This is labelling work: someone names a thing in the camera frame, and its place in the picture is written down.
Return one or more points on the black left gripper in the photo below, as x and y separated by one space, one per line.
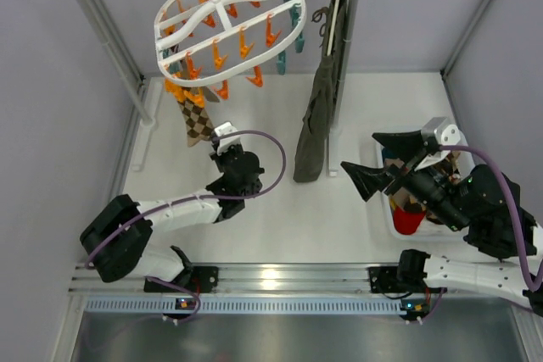
226 154

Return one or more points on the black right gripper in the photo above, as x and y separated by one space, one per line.
404 174

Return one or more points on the tan brown argyle sock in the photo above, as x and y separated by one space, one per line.
199 125

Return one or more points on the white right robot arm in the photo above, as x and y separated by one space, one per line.
465 190

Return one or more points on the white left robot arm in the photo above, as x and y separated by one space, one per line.
118 239

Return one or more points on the pile of colourful socks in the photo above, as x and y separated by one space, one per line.
411 218

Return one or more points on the white oval clip hanger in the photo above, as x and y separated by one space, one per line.
207 42

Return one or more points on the olive green hanging garment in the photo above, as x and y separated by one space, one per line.
317 121

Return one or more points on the white plastic basket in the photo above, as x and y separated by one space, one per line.
386 213

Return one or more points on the plain brown sock centre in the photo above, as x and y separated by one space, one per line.
205 92

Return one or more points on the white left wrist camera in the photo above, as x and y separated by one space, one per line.
223 137

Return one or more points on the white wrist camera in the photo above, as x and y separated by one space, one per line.
223 137
438 132

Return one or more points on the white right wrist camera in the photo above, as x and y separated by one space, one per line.
438 132

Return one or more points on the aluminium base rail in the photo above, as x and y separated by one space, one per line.
275 277

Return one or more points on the white slotted cable duct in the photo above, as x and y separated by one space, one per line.
250 305

